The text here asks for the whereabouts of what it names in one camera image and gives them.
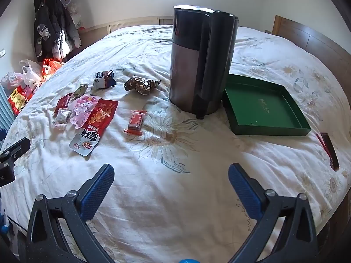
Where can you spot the black puffer jacket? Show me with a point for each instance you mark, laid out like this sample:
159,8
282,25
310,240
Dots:
59,19

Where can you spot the dark red flat case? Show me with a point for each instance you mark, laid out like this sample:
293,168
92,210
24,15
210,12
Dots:
330,153

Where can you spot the white plastic bag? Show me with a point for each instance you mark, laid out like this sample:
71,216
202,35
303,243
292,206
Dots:
30,74

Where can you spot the small olive candy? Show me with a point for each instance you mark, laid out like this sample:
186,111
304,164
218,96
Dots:
81,89

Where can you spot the pink cartoon snack packet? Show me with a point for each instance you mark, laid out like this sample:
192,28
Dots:
81,106

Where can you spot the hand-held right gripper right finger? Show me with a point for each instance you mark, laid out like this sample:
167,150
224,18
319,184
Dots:
245,191

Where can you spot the wooden headboard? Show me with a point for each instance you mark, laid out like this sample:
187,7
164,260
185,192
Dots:
315,38

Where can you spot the wooden slatted cabinet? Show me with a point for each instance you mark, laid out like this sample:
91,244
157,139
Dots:
96,30

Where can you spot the red plastic bag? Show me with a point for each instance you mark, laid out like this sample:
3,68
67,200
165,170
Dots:
52,65

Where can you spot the small red packet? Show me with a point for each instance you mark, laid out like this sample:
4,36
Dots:
63,102

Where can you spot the large red snack packet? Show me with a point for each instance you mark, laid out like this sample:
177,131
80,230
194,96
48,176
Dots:
96,123

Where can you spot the red and yellow snack box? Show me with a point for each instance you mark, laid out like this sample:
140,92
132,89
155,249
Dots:
17,98

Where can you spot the pink plastic bag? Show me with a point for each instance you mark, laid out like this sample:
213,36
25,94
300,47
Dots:
12,79

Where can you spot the brown snack packet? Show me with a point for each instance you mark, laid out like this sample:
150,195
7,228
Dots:
141,85

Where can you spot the bed with floral quilt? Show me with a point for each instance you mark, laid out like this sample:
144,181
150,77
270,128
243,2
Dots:
178,183

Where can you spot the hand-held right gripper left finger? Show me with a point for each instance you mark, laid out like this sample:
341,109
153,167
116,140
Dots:
97,191

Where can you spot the black and grey thermos jug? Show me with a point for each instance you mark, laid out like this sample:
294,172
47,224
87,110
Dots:
192,60

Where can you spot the red candy bar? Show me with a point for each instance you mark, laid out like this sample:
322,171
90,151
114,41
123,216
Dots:
136,120

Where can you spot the white ribbed radiator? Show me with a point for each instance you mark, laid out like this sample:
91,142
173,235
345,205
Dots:
5,112

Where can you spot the green cardboard tray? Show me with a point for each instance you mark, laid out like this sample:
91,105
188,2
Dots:
263,109

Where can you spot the camouflage print jacket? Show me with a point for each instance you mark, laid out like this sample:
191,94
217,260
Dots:
42,33

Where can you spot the pale pink hanging bag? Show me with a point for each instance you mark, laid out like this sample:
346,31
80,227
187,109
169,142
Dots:
74,15

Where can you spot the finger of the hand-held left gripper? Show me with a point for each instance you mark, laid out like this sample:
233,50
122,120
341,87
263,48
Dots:
2,135
16,149

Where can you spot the white and blue wafer packet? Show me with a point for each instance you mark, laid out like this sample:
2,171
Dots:
102,80

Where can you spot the white wall socket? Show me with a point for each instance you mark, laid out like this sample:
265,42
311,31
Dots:
2,52

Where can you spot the clear printed candy packet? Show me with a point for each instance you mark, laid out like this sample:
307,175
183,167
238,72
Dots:
61,117

